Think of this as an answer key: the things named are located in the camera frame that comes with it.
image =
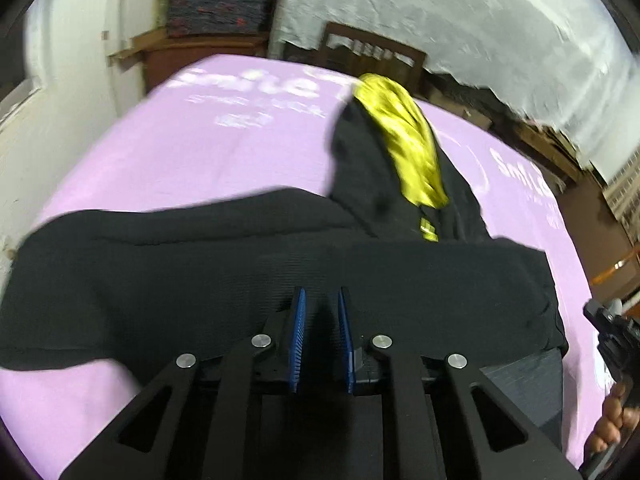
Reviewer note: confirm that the purple printed blanket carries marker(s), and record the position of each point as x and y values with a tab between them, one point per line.
175	160

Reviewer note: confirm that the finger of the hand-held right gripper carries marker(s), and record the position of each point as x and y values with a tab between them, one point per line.
595	312

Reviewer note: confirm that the window with white frame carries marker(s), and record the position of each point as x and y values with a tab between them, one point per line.
20	60

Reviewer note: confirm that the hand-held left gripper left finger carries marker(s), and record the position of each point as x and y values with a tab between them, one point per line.
298	340

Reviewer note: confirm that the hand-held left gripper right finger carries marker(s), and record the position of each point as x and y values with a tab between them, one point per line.
345	340

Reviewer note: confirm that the beige patterned curtain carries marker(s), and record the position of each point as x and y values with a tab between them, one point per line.
625	190

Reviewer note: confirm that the brown wooden cabinet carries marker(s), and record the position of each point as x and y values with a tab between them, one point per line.
200	55

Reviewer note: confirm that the white lace curtain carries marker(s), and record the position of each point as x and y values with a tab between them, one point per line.
450	10

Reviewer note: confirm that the black jacket with yellow lining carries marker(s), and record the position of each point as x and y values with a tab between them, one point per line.
150	270

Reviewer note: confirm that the dark wooden chair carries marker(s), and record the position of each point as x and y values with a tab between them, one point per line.
372	55

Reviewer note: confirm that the person's right hand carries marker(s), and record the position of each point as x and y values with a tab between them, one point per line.
612	420

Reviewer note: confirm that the pile of cardboard boxes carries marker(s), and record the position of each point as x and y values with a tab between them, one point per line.
510	120

